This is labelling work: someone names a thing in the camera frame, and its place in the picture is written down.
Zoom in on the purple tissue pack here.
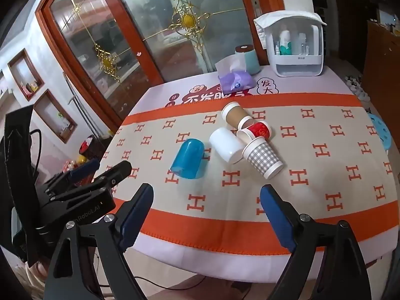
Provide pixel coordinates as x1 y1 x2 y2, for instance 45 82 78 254
215 54 255 96

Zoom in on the wooden cabinet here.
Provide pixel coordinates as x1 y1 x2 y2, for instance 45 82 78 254
362 20 400 113

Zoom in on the white plastic cup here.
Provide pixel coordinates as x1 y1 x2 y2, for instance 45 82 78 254
209 127 245 165

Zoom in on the wooden framed glass door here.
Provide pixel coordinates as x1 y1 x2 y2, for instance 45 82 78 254
36 0 165 127
109 0 286 76

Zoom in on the orange patterned blanket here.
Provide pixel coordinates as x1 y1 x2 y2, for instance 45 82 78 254
100 65 400 280

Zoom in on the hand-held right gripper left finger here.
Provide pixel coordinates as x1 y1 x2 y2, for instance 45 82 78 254
46 183 155 300

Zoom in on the white bottle with teal label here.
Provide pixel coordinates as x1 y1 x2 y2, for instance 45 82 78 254
279 29 293 56

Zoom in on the black cable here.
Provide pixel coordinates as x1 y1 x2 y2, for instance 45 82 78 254
134 274 205 289

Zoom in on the red paper cup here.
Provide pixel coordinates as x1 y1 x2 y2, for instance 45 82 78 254
236 120 271 142

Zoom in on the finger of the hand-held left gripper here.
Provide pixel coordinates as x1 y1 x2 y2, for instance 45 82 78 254
47 160 132 204
44 159 101 194

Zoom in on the blue plastic stool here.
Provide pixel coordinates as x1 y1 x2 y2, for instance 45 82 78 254
367 112 393 154

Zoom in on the blue plastic cup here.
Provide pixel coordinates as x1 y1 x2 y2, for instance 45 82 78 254
170 138 205 180

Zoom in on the white storage organizer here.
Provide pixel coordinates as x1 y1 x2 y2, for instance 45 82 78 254
265 22 324 78

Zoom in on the dark basket with red lining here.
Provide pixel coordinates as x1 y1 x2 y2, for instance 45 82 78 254
78 134 106 161

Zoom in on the clear bottle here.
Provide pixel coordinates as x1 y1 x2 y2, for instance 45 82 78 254
297 33 309 54

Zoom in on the pile of shoes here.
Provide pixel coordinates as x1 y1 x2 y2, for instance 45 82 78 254
345 74 372 101

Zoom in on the brown paper cup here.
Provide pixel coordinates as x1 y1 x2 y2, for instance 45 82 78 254
221 102 254 129

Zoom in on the wooden wall niche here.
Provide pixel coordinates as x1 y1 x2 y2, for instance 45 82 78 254
8 49 44 101
33 89 78 144

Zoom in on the teal roll with brown cap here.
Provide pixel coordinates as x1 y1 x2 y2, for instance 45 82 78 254
235 45 261 76

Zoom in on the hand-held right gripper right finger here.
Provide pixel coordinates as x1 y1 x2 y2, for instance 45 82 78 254
259 184 372 300

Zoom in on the grey checked paper cup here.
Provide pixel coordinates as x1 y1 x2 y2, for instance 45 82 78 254
243 136 284 180

